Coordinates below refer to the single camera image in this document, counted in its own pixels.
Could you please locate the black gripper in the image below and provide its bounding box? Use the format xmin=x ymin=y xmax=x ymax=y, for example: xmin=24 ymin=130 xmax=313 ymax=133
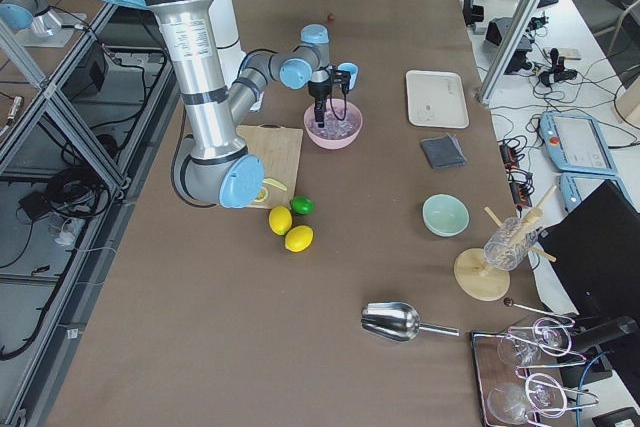
xmin=307 ymin=70 xmax=331 ymax=128

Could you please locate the pile of clear ice cubes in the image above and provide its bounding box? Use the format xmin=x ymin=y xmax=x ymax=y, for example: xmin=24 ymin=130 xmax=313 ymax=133
xmin=305 ymin=106 xmax=362 ymax=140

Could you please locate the light blue plastic cup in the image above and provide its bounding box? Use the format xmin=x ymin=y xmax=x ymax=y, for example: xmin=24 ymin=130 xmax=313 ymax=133
xmin=337 ymin=62 xmax=359 ymax=91

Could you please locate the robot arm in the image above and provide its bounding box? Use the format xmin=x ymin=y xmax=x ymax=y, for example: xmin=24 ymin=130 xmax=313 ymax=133
xmin=101 ymin=0 xmax=330 ymax=208
xmin=1 ymin=0 xmax=63 ymax=39

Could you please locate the steel ice scoop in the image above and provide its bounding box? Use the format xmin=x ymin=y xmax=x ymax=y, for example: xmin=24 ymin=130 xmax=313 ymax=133
xmin=361 ymin=301 xmax=460 ymax=342

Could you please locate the wooden cup stand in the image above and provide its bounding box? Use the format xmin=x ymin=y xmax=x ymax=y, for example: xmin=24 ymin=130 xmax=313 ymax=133
xmin=453 ymin=185 xmax=557 ymax=301

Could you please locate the pink bowl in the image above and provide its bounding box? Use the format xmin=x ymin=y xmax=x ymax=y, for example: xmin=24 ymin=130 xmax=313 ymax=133
xmin=303 ymin=100 xmax=363 ymax=150

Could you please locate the wooden cutting board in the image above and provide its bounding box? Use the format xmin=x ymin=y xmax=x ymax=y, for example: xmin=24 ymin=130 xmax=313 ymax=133
xmin=237 ymin=125 xmax=303 ymax=209

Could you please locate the yellow plastic knife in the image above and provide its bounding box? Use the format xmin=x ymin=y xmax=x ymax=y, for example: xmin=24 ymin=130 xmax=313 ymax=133
xmin=263 ymin=177 xmax=288 ymax=192

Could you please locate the green lime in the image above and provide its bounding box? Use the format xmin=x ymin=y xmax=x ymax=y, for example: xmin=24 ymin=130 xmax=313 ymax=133
xmin=290 ymin=196 xmax=315 ymax=215

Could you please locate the lower lemon half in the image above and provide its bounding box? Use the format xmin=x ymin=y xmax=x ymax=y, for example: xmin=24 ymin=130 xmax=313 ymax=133
xmin=254 ymin=186 xmax=269 ymax=204

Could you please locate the upper whole yellow lemon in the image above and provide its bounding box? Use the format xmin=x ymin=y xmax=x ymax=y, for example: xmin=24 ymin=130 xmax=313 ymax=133
xmin=268 ymin=205 xmax=293 ymax=236

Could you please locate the whole yellow lemon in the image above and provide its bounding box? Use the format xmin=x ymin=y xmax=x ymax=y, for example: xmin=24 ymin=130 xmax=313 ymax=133
xmin=268 ymin=205 xmax=293 ymax=236
xmin=284 ymin=225 xmax=314 ymax=253

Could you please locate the cream rabbit serving tray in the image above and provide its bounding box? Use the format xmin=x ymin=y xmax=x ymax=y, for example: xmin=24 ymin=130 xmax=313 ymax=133
xmin=405 ymin=70 xmax=469 ymax=129

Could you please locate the lower whole yellow lemon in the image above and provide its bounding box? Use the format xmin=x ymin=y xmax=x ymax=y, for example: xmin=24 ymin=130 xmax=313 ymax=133
xmin=284 ymin=225 xmax=314 ymax=253

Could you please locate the grey folded cloth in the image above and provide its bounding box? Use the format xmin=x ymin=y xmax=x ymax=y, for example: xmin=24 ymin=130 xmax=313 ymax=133
xmin=420 ymin=134 xmax=467 ymax=169

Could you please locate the green ceramic bowl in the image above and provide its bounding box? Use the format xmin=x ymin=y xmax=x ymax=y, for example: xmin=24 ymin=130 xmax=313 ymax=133
xmin=422 ymin=194 xmax=470 ymax=237

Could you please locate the clear glass on stand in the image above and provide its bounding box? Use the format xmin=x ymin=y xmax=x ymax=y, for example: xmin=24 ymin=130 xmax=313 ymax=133
xmin=484 ymin=217 xmax=538 ymax=271

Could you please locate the upper blue teach pendant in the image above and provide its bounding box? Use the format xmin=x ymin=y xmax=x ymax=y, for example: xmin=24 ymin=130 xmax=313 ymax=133
xmin=538 ymin=112 xmax=618 ymax=175

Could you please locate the blue teach pendant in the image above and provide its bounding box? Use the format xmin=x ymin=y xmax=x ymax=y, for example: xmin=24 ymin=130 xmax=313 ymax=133
xmin=538 ymin=112 xmax=618 ymax=175
xmin=559 ymin=172 xmax=623 ymax=213

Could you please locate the lower blue teach pendant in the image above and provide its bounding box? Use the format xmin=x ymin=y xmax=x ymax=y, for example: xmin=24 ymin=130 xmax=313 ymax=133
xmin=559 ymin=172 xmax=623 ymax=213

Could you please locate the black monitor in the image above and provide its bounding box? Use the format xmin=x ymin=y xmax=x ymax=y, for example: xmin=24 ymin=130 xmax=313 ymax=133
xmin=540 ymin=181 xmax=639 ymax=321

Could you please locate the black tray with glasses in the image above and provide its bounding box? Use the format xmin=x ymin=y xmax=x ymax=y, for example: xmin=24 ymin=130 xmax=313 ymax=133
xmin=470 ymin=315 xmax=599 ymax=426

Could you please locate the aluminium frame post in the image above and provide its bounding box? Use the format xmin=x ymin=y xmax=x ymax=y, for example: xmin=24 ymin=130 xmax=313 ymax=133
xmin=477 ymin=0 xmax=539 ymax=108

